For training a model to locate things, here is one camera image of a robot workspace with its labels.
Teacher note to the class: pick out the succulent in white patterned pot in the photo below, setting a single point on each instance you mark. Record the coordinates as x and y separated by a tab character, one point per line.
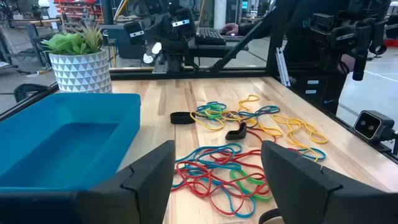
81	71

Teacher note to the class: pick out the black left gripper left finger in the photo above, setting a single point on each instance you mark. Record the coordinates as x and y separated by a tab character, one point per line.
146	193

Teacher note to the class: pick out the green rubber band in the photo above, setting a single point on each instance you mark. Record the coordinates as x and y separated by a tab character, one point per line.
259	198
213	116

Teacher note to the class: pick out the computer keyboard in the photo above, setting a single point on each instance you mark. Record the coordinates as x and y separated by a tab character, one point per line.
210	35

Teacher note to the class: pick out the computer desk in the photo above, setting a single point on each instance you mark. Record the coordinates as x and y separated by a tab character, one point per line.
217	49

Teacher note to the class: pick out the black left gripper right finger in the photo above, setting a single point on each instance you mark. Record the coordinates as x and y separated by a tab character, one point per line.
298	193

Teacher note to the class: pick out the yellow rubber band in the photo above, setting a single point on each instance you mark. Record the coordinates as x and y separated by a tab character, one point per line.
281	117
248	97
321	140
211	128
314	157

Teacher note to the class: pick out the person's hand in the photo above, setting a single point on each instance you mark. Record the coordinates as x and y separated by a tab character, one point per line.
230	29
349	62

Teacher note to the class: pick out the black office chair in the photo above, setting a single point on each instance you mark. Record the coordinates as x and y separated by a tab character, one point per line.
28	91

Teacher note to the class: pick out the black aluminium table frame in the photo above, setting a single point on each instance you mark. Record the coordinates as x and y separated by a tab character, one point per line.
186	73

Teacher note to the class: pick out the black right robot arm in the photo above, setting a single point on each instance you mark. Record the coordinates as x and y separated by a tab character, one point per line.
168	37

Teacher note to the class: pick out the computer mouse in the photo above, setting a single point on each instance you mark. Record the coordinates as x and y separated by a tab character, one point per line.
232	34

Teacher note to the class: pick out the person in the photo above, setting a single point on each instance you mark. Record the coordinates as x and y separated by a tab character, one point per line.
298	37

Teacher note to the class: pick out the blue plastic bin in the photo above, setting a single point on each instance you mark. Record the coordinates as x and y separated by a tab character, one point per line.
62	149

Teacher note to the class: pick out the black table-level camera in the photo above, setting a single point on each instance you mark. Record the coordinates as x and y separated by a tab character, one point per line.
373	124

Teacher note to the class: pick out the blue rubber band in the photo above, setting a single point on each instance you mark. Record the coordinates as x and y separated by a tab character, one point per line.
267	108
323	154
231	145
214	103
245	215

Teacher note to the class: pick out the grey workbench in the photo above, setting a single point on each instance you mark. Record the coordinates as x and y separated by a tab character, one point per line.
31	21

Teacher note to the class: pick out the red rubber band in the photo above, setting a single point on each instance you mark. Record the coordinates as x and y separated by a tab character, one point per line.
248	152
258	133

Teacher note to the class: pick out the pile of coloured rubber bands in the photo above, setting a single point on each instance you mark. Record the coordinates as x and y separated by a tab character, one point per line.
178	174

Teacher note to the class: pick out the red storage shelf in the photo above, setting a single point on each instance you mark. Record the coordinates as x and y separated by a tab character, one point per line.
77	9

